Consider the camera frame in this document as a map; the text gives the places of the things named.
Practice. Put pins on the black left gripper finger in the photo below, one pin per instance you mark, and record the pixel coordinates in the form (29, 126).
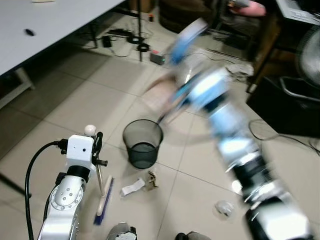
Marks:
(102, 162)
(100, 137)

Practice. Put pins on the broom with blue bristles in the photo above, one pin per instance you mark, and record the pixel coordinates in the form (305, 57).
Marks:
(103, 202)

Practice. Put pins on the blue dustpan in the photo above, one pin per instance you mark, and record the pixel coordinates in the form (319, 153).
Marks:
(187, 42)

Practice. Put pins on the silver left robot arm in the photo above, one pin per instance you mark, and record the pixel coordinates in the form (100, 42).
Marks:
(64, 200)

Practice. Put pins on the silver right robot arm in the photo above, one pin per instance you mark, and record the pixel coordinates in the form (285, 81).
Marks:
(250, 170)

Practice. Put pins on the person's forearm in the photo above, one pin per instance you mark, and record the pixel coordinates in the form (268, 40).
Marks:
(250, 7)

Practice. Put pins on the white crumpled paper scrap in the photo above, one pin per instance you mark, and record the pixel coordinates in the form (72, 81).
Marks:
(132, 188)

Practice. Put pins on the black mesh wastebasket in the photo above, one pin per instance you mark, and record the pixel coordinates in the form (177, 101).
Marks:
(143, 145)

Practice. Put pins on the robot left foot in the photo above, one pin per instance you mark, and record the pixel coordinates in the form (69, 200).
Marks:
(121, 232)

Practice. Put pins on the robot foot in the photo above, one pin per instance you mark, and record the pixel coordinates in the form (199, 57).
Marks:
(192, 236)
(121, 232)

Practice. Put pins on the black power adapter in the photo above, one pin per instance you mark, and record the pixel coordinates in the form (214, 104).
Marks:
(106, 41)

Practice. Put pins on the black power strip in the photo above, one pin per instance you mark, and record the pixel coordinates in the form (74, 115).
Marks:
(120, 33)

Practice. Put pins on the black storage box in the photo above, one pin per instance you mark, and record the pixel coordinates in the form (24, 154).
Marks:
(285, 110)

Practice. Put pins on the white electric fan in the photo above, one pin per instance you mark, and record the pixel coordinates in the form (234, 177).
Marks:
(309, 57)

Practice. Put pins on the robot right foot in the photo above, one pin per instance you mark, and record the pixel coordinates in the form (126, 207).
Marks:
(192, 236)

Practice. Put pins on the black stand pole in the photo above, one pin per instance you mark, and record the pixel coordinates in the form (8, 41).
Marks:
(138, 25)

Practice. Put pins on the white table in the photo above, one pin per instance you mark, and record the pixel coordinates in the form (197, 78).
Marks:
(50, 25)

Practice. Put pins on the black computer mouse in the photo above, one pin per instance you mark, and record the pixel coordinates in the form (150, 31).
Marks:
(30, 32)

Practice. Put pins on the clear crumpled plastic wrapper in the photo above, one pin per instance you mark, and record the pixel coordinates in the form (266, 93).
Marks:
(225, 209)

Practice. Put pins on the dark brown round stool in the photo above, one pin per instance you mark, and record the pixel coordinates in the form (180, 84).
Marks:
(185, 15)

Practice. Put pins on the white crumpled rag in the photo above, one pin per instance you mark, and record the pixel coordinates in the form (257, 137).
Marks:
(241, 71)

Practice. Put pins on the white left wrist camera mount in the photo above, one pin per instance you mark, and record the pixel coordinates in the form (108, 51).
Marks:
(80, 149)

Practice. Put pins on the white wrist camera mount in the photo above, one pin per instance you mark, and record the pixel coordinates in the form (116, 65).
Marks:
(80, 149)
(210, 87)

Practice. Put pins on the grey box with red switch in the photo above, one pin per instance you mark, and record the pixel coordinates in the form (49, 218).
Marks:
(157, 58)

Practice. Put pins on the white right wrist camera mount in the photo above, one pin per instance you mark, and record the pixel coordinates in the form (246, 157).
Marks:
(210, 87)

